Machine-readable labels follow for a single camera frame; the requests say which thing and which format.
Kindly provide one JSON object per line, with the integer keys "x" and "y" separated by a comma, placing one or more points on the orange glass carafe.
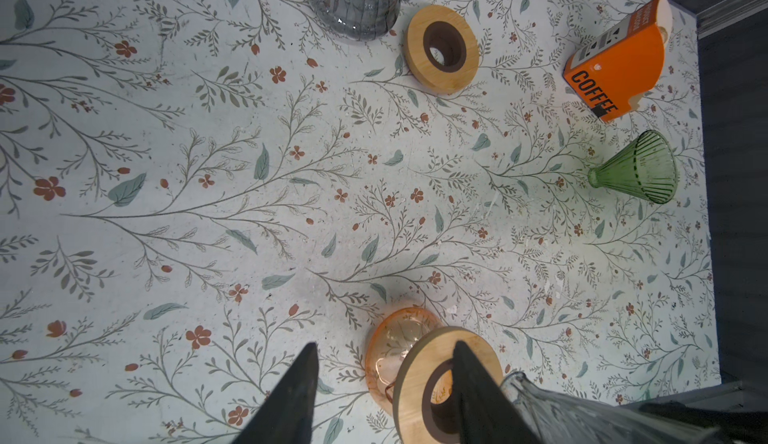
{"x": 388, "y": 347}

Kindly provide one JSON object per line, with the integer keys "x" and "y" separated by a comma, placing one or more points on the orange coffee filter box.
{"x": 612, "y": 73}

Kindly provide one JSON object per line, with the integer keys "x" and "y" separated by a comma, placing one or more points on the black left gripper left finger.
{"x": 286, "y": 415}

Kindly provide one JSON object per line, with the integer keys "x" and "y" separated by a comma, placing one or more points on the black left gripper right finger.
{"x": 484, "y": 414}

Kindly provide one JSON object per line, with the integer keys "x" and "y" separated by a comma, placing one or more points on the grey glass dripper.
{"x": 561, "y": 418}

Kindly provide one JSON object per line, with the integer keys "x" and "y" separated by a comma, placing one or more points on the green glass dripper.
{"x": 645, "y": 169}

